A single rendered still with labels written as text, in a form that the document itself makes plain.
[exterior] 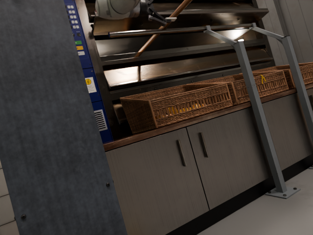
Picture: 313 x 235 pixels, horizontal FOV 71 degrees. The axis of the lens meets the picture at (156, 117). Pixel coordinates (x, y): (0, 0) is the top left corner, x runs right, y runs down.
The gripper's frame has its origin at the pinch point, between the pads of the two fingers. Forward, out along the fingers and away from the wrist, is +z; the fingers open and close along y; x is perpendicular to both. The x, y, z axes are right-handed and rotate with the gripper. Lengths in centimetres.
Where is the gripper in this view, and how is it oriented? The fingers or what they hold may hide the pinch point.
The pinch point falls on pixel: (170, 7)
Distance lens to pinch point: 135.2
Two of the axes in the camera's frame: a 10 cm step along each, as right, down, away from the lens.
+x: 4.4, -1.5, -8.9
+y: 2.7, 9.6, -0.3
